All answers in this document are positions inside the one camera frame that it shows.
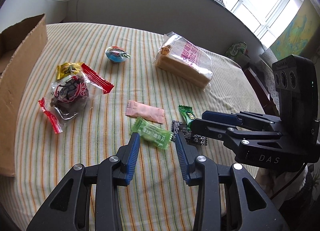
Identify black patterned snack packet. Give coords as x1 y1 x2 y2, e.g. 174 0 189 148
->
171 120 208 146

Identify light green candy packet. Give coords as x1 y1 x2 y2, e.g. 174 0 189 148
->
131 117 172 150

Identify dark green candy packet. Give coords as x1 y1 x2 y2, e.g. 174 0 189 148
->
178 105 196 128

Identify pink candy packet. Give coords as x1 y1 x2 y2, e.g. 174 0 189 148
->
125 100 165 124

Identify dark dried fruit bag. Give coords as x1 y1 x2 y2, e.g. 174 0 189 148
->
38 63 114 134

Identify packaged sliced bread loaf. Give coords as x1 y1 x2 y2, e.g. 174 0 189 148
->
155 31 213 89

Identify dark red box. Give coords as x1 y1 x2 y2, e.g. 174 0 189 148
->
242 63 279 116

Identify green shopping bag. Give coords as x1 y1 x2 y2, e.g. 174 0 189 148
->
224 42 248 60

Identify white lace cloth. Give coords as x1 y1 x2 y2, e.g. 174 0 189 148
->
260 48 279 109

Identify striped tablecloth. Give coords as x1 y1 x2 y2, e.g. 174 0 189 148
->
0 22 276 231

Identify blue jelly cup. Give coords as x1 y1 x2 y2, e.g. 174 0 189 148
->
105 46 131 63

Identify yellow candy packet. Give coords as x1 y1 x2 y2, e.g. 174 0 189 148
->
56 62 82 81

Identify brown cardboard box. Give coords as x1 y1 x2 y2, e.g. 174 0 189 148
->
0 14 48 177

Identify black camera box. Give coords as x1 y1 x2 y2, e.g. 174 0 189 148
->
272 54 319 145

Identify landscape wall painting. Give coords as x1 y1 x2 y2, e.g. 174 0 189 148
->
270 0 319 60

